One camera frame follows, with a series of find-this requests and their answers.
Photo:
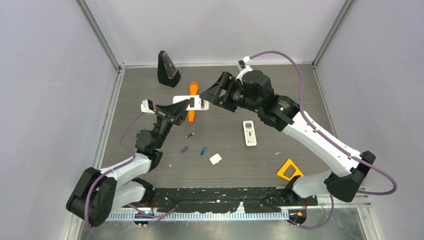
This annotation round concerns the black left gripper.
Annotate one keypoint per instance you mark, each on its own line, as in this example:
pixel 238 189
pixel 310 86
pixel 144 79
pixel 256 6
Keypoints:
pixel 175 112

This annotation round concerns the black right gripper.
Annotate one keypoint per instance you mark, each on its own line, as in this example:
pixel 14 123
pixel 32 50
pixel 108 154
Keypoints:
pixel 227 83

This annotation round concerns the red white remote control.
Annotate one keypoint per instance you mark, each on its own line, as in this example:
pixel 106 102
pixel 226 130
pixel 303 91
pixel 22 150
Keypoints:
pixel 195 102

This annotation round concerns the blue battery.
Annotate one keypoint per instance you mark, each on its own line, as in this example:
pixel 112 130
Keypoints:
pixel 203 150

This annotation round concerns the white battery cover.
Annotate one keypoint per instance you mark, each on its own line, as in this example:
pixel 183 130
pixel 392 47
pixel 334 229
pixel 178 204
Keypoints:
pixel 215 159

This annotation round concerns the purple battery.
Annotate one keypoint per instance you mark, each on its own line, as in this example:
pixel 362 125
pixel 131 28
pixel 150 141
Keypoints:
pixel 183 150

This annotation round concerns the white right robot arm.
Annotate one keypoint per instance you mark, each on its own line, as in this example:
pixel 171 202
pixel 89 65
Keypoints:
pixel 254 92

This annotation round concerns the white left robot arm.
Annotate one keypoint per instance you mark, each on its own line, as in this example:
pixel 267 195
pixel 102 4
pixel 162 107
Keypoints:
pixel 98 192

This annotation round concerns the black wedge stand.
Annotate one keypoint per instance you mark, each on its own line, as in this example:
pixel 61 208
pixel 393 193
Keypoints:
pixel 167 73

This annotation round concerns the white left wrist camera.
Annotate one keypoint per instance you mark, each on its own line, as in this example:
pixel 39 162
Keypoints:
pixel 147 106

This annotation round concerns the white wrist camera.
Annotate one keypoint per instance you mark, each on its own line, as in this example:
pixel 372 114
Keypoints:
pixel 147 106
pixel 243 67

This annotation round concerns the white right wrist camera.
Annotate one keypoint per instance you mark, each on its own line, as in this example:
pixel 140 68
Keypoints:
pixel 243 67

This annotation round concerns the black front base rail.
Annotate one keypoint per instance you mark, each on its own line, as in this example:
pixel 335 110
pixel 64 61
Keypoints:
pixel 220 200

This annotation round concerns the yellow triangular frame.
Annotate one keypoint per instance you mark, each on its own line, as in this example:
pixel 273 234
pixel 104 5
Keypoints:
pixel 289 170

